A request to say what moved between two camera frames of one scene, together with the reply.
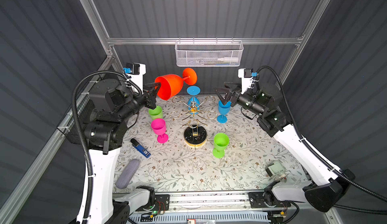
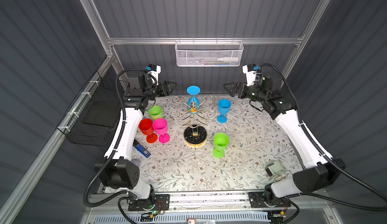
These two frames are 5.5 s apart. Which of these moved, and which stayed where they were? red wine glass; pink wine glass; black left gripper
Moved: red wine glass; black left gripper
Stayed: pink wine glass
